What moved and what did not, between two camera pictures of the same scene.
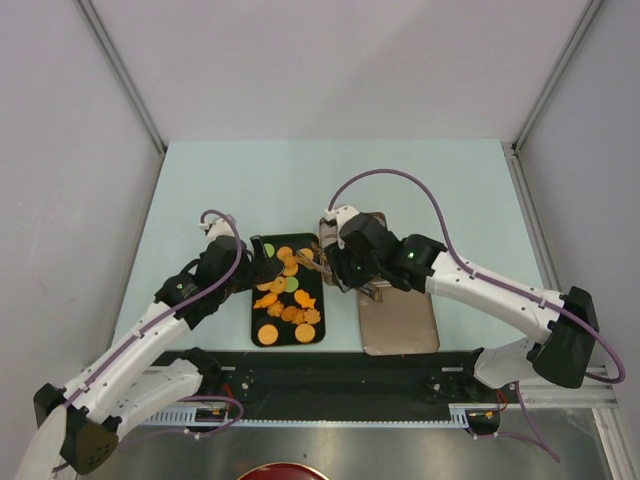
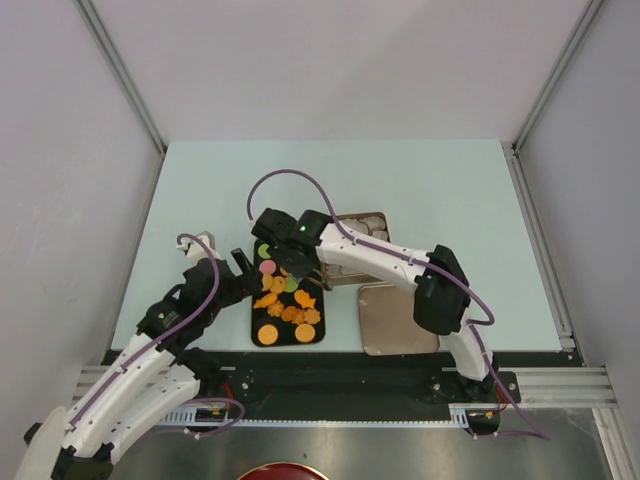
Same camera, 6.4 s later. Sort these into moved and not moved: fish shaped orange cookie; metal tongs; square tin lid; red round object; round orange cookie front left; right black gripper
Moved: right black gripper; metal tongs
Not moved: red round object; square tin lid; round orange cookie front left; fish shaped orange cookie
